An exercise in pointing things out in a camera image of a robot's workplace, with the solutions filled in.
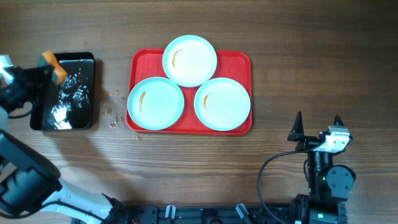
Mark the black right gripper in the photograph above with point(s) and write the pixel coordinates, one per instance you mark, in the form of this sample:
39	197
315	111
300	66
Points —
308	142

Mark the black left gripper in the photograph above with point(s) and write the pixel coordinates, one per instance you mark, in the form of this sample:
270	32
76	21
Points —
24	78

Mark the orange green scrub sponge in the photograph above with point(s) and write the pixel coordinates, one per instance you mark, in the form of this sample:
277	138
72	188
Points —
48	59

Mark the pale green plate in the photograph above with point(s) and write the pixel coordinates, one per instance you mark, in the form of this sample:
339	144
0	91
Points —
189	61
222	104
155	103

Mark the pale green plate top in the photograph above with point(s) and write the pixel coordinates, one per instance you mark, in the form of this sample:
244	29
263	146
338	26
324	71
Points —
189	61

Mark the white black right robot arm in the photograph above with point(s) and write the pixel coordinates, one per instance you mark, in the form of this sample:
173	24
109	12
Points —
328	184

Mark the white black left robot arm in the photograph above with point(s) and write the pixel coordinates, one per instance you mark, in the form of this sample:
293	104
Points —
30	183

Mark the black water tray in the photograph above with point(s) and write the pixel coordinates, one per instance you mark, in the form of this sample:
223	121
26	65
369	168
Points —
69	105

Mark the red plastic tray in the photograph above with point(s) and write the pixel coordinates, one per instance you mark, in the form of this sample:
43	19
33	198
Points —
235	65

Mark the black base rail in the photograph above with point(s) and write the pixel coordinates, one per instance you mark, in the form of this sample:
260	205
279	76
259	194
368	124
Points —
206	215

